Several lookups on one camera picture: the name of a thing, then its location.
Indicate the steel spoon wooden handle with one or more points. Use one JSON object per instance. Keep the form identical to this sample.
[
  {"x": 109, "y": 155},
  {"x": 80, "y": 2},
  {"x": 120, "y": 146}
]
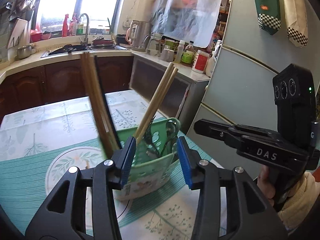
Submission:
[{"x": 171, "y": 129}]

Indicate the black chopstick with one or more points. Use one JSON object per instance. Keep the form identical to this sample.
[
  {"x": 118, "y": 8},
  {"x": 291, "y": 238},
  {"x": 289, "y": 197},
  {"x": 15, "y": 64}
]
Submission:
[{"x": 113, "y": 129}]

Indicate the translucent plastic curtain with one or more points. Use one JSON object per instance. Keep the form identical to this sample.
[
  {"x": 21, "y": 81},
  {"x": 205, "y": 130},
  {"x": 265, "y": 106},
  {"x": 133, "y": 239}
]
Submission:
[{"x": 188, "y": 20}]

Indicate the red label white jar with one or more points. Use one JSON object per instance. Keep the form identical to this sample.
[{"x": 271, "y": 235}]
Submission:
[{"x": 200, "y": 61}]

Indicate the green plastic utensil holder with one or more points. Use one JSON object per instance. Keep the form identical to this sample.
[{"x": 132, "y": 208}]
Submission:
[{"x": 147, "y": 174}]

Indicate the red-tipped light chopstick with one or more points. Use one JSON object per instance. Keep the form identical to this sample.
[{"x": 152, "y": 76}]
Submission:
[{"x": 154, "y": 98}]

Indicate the floral teal tablecloth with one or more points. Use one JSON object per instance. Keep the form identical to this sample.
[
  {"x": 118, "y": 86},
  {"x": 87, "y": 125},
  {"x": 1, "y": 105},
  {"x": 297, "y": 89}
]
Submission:
[{"x": 40, "y": 144}]

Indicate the red spray bottle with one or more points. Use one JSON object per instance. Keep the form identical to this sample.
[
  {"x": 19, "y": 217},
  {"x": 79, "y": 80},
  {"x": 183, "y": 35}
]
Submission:
[{"x": 65, "y": 26}]

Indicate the green checkered pouch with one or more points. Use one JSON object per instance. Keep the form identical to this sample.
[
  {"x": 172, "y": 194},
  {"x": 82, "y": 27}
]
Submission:
[{"x": 268, "y": 14}]

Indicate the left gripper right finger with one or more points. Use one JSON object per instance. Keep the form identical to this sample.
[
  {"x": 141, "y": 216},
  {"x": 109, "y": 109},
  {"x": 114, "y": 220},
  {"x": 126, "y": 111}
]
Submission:
[{"x": 249, "y": 214}]

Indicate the grey refrigerator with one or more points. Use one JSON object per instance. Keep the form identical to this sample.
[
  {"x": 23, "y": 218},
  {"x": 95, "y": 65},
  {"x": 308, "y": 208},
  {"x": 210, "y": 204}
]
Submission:
[{"x": 240, "y": 89}]

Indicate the small steel pot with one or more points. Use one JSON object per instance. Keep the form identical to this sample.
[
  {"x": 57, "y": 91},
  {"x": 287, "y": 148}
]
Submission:
[{"x": 25, "y": 51}]

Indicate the chrome kitchen faucet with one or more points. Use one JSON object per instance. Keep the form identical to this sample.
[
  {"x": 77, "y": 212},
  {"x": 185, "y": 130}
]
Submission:
[{"x": 83, "y": 28}]

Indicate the steel electric kettle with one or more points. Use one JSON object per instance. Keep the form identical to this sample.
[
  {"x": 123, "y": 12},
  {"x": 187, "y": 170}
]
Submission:
[{"x": 138, "y": 35}]

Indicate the beige checkered pouch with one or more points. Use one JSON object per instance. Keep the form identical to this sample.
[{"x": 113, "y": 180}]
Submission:
[{"x": 296, "y": 22}]

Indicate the person's right hand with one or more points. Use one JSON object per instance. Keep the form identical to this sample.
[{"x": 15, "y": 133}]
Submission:
[{"x": 265, "y": 186}]

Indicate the green label bottle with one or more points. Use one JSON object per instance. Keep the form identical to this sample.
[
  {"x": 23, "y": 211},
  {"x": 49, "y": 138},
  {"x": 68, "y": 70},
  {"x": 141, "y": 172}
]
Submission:
[{"x": 188, "y": 54}]

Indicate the glass pitcher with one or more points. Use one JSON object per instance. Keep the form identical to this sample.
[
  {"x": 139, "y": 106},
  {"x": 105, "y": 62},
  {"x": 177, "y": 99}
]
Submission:
[{"x": 152, "y": 44}]

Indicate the light bamboo chopstick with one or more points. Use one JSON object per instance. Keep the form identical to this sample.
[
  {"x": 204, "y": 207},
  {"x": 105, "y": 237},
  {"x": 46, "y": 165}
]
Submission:
[{"x": 157, "y": 105}]

